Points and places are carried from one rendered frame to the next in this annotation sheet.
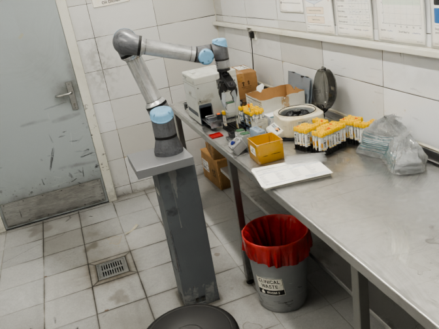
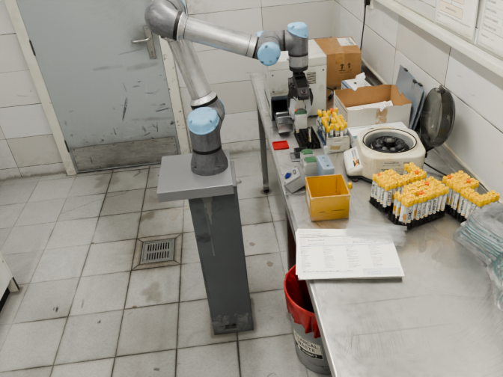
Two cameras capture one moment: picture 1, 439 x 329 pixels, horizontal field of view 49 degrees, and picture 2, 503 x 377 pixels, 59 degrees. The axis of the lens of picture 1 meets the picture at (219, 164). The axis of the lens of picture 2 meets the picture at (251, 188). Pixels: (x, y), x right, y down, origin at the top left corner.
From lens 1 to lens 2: 0.91 m
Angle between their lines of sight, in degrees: 17
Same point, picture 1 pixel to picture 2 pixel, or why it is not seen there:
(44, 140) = (117, 88)
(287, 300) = (324, 365)
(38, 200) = (109, 149)
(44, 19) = not seen: outside the picture
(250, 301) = (286, 343)
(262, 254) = (300, 316)
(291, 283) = not seen: hidden behind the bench
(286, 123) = (367, 160)
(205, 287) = (237, 316)
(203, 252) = (239, 283)
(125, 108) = (210, 63)
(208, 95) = (284, 85)
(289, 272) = not seen: hidden behind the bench
